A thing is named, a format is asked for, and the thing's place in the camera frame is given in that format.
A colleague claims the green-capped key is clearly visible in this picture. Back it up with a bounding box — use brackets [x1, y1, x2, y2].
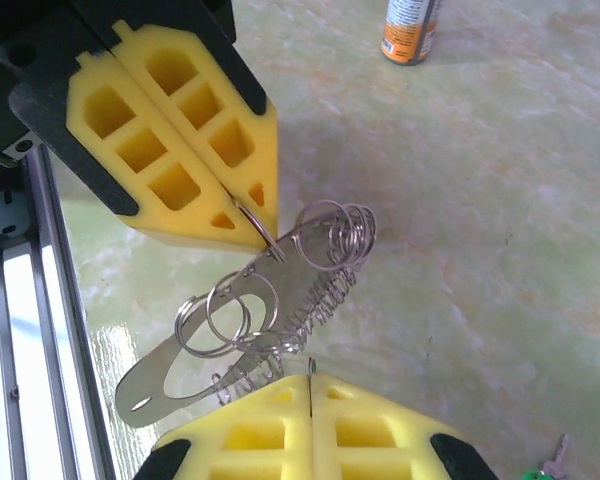
[521, 433, 572, 480]

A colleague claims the orange-capped pill bottle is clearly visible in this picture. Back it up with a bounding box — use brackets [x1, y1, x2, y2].
[380, 0, 444, 67]

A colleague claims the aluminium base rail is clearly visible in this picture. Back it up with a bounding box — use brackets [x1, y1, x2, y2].
[0, 144, 117, 480]

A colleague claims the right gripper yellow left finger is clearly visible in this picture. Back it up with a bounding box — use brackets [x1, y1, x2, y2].
[132, 374, 312, 480]

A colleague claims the silver split keyring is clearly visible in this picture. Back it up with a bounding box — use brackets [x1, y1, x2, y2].
[229, 195, 288, 264]

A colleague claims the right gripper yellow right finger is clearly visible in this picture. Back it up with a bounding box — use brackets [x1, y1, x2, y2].
[309, 373, 501, 480]

